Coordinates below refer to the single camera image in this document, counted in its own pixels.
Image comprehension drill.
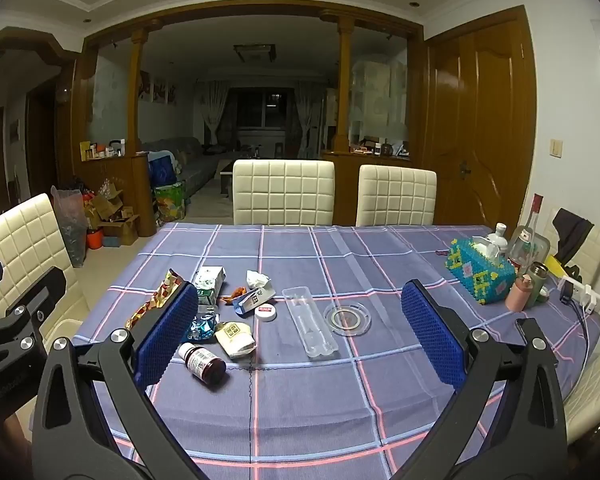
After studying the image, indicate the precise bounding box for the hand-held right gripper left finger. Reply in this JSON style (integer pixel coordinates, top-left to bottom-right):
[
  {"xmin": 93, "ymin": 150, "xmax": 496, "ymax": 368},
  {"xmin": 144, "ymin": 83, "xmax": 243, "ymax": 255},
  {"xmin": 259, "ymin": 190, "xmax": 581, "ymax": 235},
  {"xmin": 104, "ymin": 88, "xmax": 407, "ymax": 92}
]
[{"xmin": 32, "ymin": 280, "xmax": 211, "ymax": 480}]

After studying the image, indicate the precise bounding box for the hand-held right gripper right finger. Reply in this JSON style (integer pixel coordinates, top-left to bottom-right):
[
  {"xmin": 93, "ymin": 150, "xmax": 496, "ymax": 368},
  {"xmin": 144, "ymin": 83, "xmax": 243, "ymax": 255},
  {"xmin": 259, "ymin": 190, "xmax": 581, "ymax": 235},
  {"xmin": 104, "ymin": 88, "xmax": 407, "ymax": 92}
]
[{"xmin": 390, "ymin": 280, "xmax": 568, "ymax": 480}]

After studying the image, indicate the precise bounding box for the red and gold foil wrapper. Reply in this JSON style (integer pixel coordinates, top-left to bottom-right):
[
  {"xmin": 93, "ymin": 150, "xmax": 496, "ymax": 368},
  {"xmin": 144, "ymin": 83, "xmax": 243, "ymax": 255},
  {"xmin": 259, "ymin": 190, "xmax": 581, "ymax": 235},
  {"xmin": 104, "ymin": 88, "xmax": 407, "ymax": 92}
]
[{"xmin": 124, "ymin": 268, "xmax": 191, "ymax": 332}]

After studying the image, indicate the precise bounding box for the blue foil wrapper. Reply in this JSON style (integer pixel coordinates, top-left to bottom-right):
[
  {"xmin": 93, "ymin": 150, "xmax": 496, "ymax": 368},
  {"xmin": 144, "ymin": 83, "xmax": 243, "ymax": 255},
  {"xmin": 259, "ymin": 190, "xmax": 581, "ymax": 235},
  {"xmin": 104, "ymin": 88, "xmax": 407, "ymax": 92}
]
[{"xmin": 187, "ymin": 311, "xmax": 221, "ymax": 343}]

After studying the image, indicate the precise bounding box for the white plastic bin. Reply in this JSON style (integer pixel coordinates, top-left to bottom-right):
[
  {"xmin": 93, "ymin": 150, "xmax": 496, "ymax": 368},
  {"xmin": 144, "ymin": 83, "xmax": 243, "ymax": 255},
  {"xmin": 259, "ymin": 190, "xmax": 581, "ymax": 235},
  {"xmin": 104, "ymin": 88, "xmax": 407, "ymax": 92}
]
[{"xmin": 42, "ymin": 287, "xmax": 92, "ymax": 343}]

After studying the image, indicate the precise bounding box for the brown medicine bottle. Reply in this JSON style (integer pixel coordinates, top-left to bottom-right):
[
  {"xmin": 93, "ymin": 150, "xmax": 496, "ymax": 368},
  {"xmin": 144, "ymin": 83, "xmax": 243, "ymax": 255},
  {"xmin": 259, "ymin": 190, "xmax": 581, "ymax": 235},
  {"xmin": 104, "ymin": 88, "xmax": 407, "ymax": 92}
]
[{"xmin": 178, "ymin": 342, "xmax": 228, "ymax": 386}]

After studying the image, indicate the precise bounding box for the green and white carton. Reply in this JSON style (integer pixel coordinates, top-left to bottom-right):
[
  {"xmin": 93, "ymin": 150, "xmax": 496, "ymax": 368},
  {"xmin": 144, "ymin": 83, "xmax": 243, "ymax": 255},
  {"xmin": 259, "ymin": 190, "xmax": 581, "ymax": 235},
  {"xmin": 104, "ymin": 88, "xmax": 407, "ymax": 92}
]
[{"xmin": 192, "ymin": 266, "xmax": 227, "ymax": 307}]

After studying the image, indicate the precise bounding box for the yellow and white packet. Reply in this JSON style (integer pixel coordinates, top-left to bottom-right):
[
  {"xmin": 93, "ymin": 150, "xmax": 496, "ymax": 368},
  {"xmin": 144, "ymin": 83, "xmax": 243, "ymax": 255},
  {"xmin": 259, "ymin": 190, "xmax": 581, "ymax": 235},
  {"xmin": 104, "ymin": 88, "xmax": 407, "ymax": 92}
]
[{"xmin": 215, "ymin": 322, "xmax": 257, "ymax": 359}]

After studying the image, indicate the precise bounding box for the clear round plastic lid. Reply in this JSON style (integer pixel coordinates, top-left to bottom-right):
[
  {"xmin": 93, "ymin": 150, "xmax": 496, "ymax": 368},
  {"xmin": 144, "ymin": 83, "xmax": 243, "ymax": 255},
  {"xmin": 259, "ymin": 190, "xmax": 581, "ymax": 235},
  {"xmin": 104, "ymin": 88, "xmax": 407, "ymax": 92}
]
[{"xmin": 324, "ymin": 302, "xmax": 371, "ymax": 336}]

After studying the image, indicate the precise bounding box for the blue and white paper box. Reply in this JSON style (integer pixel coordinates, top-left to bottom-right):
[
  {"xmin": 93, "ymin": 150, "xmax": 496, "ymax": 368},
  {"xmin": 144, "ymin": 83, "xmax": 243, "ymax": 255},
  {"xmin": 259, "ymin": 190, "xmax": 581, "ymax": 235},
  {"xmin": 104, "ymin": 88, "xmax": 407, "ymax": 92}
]
[{"xmin": 232, "ymin": 286, "xmax": 275, "ymax": 317}]

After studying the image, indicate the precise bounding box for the clear plastic blister tray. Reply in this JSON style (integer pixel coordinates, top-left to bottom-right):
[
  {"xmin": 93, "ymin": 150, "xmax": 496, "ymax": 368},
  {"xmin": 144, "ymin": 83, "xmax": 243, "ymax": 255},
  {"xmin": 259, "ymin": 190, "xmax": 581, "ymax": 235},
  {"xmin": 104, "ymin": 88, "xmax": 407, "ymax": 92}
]
[{"xmin": 282, "ymin": 286, "xmax": 340, "ymax": 361}]

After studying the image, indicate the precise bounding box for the grey plastic bag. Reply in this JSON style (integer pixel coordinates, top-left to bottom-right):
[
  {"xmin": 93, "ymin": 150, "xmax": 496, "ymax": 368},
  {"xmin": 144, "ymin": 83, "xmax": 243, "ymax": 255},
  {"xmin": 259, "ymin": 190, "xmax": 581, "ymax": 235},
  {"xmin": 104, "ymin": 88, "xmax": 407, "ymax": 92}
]
[{"xmin": 51, "ymin": 185, "xmax": 89, "ymax": 269}]

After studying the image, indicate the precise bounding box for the beaded turquoise tissue box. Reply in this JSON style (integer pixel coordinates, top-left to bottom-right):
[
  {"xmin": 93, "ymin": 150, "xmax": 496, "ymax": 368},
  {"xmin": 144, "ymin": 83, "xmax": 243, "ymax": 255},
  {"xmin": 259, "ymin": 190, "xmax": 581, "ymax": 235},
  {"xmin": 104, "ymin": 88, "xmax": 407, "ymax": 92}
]
[{"xmin": 446, "ymin": 236, "xmax": 518, "ymax": 307}]

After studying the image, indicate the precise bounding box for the black phone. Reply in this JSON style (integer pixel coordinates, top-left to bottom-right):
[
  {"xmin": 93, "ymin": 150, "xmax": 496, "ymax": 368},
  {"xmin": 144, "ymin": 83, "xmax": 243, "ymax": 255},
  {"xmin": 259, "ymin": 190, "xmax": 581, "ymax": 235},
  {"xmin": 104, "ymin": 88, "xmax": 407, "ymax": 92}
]
[{"xmin": 514, "ymin": 317, "xmax": 561, "ymax": 368}]

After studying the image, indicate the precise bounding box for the pink thermos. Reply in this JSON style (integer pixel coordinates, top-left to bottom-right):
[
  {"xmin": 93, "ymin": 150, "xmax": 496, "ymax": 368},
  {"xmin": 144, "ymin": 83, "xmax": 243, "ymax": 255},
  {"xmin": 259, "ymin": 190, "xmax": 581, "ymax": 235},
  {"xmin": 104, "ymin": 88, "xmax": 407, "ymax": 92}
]
[{"xmin": 505, "ymin": 272, "xmax": 536, "ymax": 311}]

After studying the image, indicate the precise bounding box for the pile of cardboard boxes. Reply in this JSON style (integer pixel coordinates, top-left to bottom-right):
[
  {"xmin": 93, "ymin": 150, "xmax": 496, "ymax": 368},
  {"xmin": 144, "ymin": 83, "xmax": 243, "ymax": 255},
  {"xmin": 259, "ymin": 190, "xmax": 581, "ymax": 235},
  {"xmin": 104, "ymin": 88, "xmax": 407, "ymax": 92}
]
[{"xmin": 86, "ymin": 189, "xmax": 142, "ymax": 247}]

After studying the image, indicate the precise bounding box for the white plastic bottle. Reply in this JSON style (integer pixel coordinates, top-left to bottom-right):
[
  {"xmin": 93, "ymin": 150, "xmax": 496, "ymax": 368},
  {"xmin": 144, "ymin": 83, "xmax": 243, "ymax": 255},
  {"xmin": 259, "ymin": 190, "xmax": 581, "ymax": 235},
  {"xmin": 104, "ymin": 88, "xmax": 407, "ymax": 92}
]
[{"xmin": 484, "ymin": 222, "xmax": 512, "ymax": 257}]

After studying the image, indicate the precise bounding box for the green thermos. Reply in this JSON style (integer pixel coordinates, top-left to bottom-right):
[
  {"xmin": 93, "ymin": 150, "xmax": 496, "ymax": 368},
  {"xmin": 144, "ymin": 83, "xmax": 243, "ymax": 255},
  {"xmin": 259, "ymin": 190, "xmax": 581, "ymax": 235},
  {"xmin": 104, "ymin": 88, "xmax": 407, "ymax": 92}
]
[{"xmin": 527, "ymin": 261, "xmax": 550, "ymax": 307}]

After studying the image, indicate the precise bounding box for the glass bottle with red cap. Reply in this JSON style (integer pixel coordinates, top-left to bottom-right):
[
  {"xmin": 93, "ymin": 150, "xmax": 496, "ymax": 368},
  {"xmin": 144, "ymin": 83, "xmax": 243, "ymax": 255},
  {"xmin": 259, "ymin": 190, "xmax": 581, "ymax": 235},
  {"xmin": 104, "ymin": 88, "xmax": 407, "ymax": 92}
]
[{"xmin": 509, "ymin": 194, "xmax": 552, "ymax": 272}]

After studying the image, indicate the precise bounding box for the green printed bag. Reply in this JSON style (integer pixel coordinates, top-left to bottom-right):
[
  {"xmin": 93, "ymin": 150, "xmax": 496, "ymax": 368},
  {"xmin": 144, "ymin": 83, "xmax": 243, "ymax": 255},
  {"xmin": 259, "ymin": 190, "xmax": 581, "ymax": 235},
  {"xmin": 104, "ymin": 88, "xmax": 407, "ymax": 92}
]
[{"xmin": 154, "ymin": 182, "xmax": 187, "ymax": 224}]

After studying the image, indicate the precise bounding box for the row of small shelf bottles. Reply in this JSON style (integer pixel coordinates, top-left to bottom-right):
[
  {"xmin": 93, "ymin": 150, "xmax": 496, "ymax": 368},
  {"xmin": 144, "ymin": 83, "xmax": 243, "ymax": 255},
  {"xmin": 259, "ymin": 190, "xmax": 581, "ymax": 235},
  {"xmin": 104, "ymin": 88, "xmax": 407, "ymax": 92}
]
[{"xmin": 80, "ymin": 138, "xmax": 127, "ymax": 162}]

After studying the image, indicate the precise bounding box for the blue plaid tablecloth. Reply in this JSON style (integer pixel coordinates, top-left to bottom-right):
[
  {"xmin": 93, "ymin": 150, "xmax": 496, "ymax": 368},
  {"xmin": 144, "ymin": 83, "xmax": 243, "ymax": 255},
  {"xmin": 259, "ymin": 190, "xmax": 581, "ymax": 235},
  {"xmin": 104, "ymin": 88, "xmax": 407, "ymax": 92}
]
[{"xmin": 72, "ymin": 222, "xmax": 600, "ymax": 480}]

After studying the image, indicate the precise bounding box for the white power strip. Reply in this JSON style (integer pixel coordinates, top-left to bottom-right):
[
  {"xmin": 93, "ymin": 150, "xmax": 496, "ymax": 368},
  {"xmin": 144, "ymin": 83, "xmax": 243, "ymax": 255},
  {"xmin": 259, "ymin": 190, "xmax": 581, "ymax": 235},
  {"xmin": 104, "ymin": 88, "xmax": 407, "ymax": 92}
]
[{"xmin": 557, "ymin": 275, "xmax": 600, "ymax": 315}]

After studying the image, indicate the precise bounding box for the blue bag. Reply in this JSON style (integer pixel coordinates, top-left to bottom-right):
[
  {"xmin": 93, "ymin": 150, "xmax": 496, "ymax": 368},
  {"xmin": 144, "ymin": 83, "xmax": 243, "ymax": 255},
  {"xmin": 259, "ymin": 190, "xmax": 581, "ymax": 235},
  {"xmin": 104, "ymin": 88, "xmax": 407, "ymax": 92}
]
[{"xmin": 148, "ymin": 152, "xmax": 177, "ymax": 187}]

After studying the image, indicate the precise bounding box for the coffee table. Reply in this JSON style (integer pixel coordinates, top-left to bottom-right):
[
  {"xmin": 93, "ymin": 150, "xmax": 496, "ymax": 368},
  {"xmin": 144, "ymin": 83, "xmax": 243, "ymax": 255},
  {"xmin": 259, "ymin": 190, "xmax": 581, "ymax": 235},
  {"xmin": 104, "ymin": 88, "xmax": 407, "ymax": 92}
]
[{"xmin": 219, "ymin": 159, "xmax": 242, "ymax": 197}]

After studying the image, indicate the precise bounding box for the dark cloth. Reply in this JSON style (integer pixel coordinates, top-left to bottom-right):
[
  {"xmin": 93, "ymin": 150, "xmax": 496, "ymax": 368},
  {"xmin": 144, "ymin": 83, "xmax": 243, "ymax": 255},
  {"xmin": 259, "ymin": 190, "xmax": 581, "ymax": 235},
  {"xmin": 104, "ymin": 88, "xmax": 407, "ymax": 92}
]
[{"xmin": 552, "ymin": 207, "xmax": 595, "ymax": 275}]

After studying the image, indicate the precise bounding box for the grey sofa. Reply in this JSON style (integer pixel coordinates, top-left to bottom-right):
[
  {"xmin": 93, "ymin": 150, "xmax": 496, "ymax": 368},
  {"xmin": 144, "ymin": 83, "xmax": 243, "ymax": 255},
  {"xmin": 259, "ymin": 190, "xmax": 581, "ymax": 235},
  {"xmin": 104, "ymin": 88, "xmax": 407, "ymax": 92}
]
[{"xmin": 141, "ymin": 136, "xmax": 227, "ymax": 197}]

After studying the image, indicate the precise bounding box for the clutter on wooden counter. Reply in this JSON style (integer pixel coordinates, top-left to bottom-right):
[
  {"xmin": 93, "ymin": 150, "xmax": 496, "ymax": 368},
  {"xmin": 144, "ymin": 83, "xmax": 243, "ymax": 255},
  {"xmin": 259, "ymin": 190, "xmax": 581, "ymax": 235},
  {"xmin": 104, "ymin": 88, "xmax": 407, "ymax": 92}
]
[{"xmin": 350, "ymin": 135, "xmax": 412, "ymax": 157}]

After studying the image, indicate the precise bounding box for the wooden double door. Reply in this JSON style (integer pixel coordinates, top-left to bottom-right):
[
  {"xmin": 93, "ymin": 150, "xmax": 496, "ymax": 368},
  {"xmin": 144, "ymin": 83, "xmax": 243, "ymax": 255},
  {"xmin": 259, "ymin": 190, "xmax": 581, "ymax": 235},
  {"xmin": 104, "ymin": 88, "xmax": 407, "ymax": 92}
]
[{"xmin": 424, "ymin": 5, "xmax": 539, "ymax": 232}]

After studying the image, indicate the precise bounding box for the patterned curtain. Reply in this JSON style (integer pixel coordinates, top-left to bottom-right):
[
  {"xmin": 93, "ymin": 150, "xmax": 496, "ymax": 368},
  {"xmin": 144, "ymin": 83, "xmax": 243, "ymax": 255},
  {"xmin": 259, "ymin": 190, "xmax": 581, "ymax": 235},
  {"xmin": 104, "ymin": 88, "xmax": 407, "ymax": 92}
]
[
  {"xmin": 195, "ymin": 80, "xmax": 231, "ymax": 147},
  {"xmin": 294, "ymin": 82, "xmax": 327, "ymax": 158}
]

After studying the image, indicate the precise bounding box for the wooden archway partition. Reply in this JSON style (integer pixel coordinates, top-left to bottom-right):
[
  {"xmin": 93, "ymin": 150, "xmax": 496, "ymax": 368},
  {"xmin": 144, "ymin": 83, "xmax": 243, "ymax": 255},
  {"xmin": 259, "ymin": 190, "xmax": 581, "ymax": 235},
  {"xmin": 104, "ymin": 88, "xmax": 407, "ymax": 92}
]
[{"xmin": 70, "ymin": 1, "xmax": 427, "ymax": 242}]

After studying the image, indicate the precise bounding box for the dark window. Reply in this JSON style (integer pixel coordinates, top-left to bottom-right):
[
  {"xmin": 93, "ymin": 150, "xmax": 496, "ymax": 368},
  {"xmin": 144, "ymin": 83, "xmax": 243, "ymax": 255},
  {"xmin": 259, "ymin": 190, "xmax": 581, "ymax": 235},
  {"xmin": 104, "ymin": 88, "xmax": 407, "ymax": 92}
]
[{"xmin": 230, "ymin": 87, "xmax": 296, "ymax": 132}]

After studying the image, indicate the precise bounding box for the rectangular ceiling lamp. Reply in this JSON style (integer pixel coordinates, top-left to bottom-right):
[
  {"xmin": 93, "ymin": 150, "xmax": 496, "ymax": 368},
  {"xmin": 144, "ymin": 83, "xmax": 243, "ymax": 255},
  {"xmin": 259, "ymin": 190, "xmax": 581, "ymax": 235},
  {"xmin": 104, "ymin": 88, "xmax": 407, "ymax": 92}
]
[{"xmin": 233, "ymin": 44, "xmax": 277, "ymax": 64}]

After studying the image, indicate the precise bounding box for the black cable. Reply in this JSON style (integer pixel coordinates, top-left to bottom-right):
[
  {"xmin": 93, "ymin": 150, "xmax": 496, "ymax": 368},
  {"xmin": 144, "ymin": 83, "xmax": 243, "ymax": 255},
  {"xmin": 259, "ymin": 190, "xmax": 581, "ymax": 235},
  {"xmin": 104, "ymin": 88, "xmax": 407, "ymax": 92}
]
[{"xmin": 561, "ymin": 287, "xmax": 591, "ymax": 378}]

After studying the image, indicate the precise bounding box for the row of wall pictures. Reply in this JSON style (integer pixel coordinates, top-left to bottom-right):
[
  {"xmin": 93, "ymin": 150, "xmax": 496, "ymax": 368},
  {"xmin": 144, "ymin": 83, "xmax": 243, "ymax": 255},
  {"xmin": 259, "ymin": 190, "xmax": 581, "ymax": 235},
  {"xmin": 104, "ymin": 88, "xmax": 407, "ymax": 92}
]
[{"xmin": 139, "ymin": 71, "xmax": 179, "ymax": 104}]

